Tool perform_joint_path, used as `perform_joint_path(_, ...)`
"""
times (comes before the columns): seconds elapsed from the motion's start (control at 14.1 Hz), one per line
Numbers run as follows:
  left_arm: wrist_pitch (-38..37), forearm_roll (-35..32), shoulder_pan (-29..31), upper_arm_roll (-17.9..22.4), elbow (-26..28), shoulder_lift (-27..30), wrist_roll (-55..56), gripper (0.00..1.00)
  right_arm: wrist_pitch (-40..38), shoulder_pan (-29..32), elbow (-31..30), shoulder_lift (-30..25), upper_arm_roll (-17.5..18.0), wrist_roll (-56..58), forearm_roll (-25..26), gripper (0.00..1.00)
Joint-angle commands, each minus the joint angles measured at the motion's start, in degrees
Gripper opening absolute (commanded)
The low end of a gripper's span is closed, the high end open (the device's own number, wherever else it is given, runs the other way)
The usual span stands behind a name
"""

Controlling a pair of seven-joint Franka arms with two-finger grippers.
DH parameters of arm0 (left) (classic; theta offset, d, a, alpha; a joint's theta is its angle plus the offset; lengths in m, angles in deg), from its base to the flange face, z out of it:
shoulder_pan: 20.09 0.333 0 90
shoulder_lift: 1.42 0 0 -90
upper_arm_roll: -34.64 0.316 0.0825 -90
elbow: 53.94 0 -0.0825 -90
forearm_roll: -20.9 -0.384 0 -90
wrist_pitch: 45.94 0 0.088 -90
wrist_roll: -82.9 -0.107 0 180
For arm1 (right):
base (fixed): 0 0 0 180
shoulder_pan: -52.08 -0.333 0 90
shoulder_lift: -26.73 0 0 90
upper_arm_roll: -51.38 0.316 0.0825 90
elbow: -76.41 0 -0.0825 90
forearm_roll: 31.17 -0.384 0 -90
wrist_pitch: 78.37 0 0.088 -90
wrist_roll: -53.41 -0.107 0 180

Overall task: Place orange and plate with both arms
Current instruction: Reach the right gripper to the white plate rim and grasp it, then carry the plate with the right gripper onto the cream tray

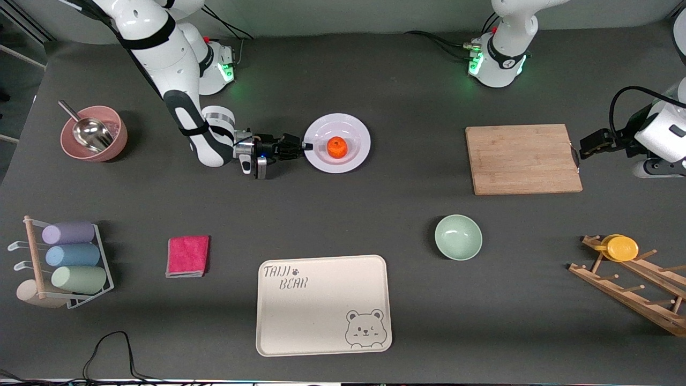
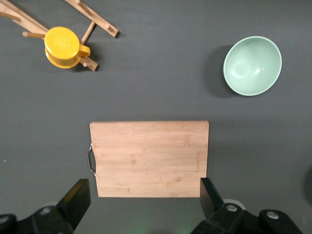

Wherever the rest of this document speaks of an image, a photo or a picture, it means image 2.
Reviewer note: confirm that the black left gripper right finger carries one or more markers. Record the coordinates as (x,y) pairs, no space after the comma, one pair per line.
(212,202)

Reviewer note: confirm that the wooden mug rack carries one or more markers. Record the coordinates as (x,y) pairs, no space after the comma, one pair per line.
(95,17)

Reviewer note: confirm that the yellow mug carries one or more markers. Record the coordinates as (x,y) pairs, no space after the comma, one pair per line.
(63,46)

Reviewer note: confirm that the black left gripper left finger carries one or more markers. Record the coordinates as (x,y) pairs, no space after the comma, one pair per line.
(75,202)

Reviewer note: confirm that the light green bowl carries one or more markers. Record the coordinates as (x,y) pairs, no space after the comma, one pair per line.
(252,65)

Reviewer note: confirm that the wooden cutting board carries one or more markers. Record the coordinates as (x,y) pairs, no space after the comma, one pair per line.
(148,158)

